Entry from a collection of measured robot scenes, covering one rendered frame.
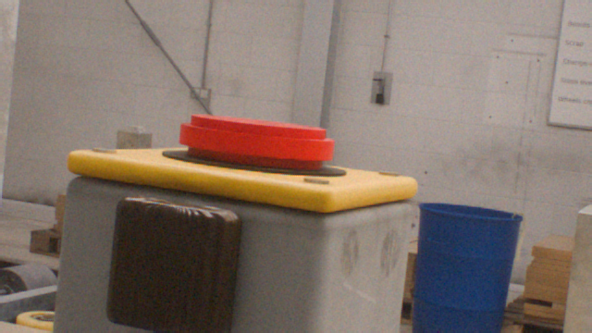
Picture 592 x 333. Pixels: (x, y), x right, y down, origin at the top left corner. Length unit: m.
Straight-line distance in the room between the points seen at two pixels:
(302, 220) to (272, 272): 0.01
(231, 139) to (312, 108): 7.46
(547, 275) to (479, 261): 0.51
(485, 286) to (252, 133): 5.62
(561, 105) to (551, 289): 1.65
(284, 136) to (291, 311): 0.05
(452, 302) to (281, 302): 5.63
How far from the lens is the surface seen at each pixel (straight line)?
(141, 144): 1.55
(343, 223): 0.26
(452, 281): 5.87
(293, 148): 0.28
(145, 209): 0.26
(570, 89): 7.47
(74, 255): 0.28
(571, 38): 7.49
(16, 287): 2.13
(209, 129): 0.28
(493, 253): 5.87
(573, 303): 1.37
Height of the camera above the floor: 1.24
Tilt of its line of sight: 4 degrees down
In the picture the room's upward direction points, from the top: 6 degrees clockwise
